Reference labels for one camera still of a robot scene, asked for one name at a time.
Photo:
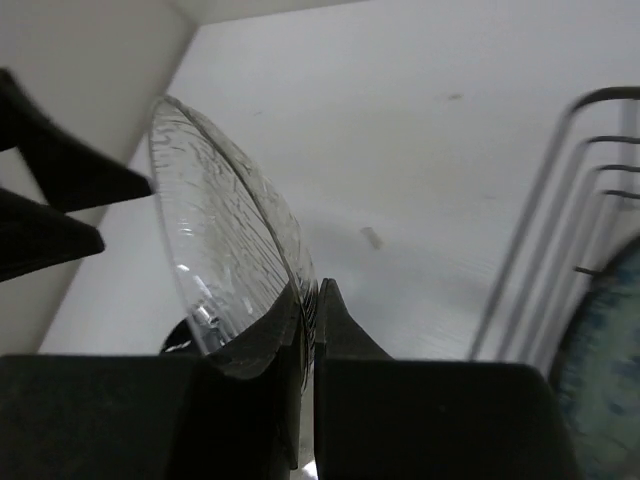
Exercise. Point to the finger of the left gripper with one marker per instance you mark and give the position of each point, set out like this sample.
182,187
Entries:
71,174
35,237

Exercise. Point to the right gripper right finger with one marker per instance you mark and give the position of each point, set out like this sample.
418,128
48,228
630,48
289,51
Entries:
376,417

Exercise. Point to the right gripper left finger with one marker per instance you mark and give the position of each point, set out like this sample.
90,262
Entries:
230,415

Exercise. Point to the clear glass plate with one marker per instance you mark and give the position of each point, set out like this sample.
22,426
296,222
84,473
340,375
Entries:
232,239

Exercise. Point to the blue floral ceramic plate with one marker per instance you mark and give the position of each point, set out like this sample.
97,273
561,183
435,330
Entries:
596,374

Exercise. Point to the black round plate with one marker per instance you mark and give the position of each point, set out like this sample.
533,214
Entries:
184,339

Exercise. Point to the metal wire dish rack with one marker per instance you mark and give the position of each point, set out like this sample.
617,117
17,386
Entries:
531,304

